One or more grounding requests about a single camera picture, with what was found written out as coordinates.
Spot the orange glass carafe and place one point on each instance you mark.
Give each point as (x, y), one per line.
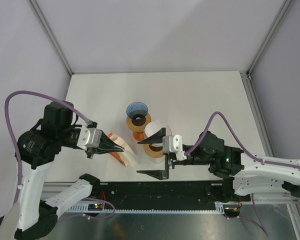
(139, 136)

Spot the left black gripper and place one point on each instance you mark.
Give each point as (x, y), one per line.
(105, 145)

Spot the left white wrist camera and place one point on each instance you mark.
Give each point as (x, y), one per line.
(89, 136)

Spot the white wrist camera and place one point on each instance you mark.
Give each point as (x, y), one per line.
(173, 144)
(89, 136)

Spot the white paper coffee filter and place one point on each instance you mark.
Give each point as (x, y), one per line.
(154, 126)

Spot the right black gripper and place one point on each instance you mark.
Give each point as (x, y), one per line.
(169, 164)

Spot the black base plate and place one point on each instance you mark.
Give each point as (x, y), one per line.
(164, 191)

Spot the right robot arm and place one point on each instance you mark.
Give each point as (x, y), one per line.
(242, 173)

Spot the blue glass dripper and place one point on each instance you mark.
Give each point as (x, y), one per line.
(136, 110)

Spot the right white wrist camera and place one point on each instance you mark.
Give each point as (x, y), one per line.
(173, 144)

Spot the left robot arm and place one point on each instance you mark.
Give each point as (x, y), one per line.
(31, 217)

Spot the grey cable duct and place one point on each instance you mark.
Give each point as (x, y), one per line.
(158, 207)

